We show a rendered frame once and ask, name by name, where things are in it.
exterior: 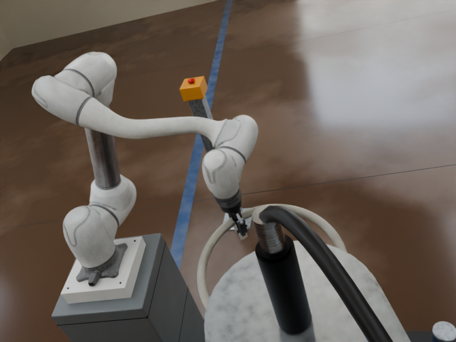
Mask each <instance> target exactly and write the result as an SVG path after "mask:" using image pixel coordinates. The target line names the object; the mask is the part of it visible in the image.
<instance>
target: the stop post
mask: <svg viewBox="0 0 456 342"><path fill-rule="evenodd" d="M193 78H194V80H195V81H194V82H193V83H188V80H189V79H190V78H188V79H184V81H183V84H182V86H181V87H180V93H181V96H182V97H183V101H189V104H190V107H191V110H192V112H193V116H194V117H204V118H207V119H212V120H213V118H212V114H211V111H210V107H209V105H208V101H207V99H206V91H207V89H208V86H207V84H206V80H205V78H204V76H201V77H193ZM200 136H201V138H202V141H203V144H204V147H205V150H206V152H209V151H211V150H213V149H215V148H214V147H213V146H212V143H211V141H210V139H209V138H207V137H206V136H204V135H201V134H200ZM247 209H249V208H242V207H241V208H240V210H241V212H242V211H244V210H247ZM228 219H230V217H229V215H228V213H225V217H224V221H223V223H224V222H225V221H227V220H228ZM251 220H252V217H250V218H247V219H245V221H246V222H245V224H246V228H247V229H250V225H251Z"/></svg>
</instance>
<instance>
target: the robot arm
mask: <svg viewBox="0 0 456 342"><path fill-rule="evenodd" d="M116 76H117V66H116V64H115V61H114V60H113V59H112V57H110V56H109V55H108V54H106V53H103V52H88V53H86V54H83V55H81V56H80V57H78V58H76V59H75V60H74V61H72V62H71V63H70V64H68V65H67V66H66V67H65V68H64V70H63V71H62V72H60V73H59V74H57V75H55V76H54V77H52V76H49V75H47V76H43V77H40V78H38V79H37V80H36V81H35V83H34V84H33V88H32V95H33V97H34V98H35V100H36V101H37V103H38V104H39V105H41V106H42V107H43V108H44V109H45V110H46V111H48V112H49V113H51V114H52V115H55V116H57V117H59V118H61V119H63V120H65V121H67V122H69V123H72V124H75V125H78V126H81V127H83V128H85V135H86V138H87V142H88V148H89V152H90V157H91V161H92V167H93V171H94V177H95V179H94V180H93V182H92V184H91V192H90V204H89V205H88V206H79V207H76V208H74V209H72V210H71V211H70V212H69V213H68V214H67V215H66V217H65V218H64V221H63V232H64V237H65V240H66V242H67V244H68V246H69V248H70V249H71V251H72V253H73V254H74V256H75V258H76V259H77V260H78V261H79V262H80V264H81V270H80V272H79V273H78V275H77V277H76V280H77V281H78V282H82V281H84V280H88V284H89V286H95V285H96V283H97V282H98V280H99V279H100V278H116V277H117V276H118V275H119V267H120V265H121V261H122V259H123V256H124V252H125V251H126V249H127V248H128V245H127V244H126V243H122V244H118V245H115V244H114V242H113V241H114V239H115V234H116V232H117V229H118V227H119V226H120V225H121V224H122V223H123V222H124V221H125V219H126V217H127V216H128V215H129V213H130V211H131V209H132V208H133V206H134V204H135V201H136V187H135V186H134V184H133V182H132V181H131V180H129V179H128V178H126V177H124V176H123V175H121V174H120V173H119V164H118V160H117V152H116V147H115V139H114V136H116V137H120V138H130V139H141V138H153V137H159V136H170V135H176V134H187V133H196V134H201V135H204V136H206V137H207V138H209V139H210V141H211V143H212V146H213V147H214V148H215V149H213V150H211V151H209V152H207V154H205V156H204V158H203V161H202V173H203V176H204V180H205V182H206V185H207V187H208V188H209V190H210V191H211V192H212V194H213V196H214V198H215V201H216V202H217V203H218V205H219V206H220V207H221V210H222V211H223V212H226V213H228V215H229V217H231V218H232V219H233V221H235V225H234V226H233V227H234V229H235V232H236V233H238V234H239V237H240V239H241V241H242V240H244V239H245V238H247V237H248V234H247V232H248V230H247V228H246V224H245V222H246V221H245V219H243V218H242V215H241V210H240V208H241V206H242V200H241V198H242V193H241V190H240V186H239V182H240V179H241V175H242V170H243V169H244V166H245V164H246V162H247V161H248V159H249V158H250V156H251V154H252V152H253V150H254V147H255V145H256V142H257V137H258V133H259V130H258V126H257V123H256V122H255V120H253V118H251V117H249V116H247V115H239V116H237V117H234V118H233V119H230V120H229V119H224V120H222V121H215V120H212V119H207V118H204V117H170V118H160V119H128V118H125V117H122V116H120V115H118V114H116V113H114V112H113V111H112V110H110V108H109V105H110V103H111V101H112V99H113V88H114V84H115V79H116Z"/></svg>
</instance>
